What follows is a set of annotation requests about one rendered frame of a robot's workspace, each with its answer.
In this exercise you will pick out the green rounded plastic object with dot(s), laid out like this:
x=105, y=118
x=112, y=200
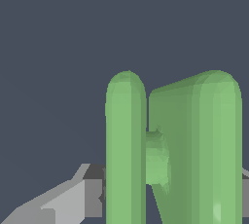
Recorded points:
x=197, y=143

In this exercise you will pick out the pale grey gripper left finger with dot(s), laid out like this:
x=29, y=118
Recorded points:
x=69, y=198

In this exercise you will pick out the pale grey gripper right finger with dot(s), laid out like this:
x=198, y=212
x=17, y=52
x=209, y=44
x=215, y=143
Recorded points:
x=245, y=192

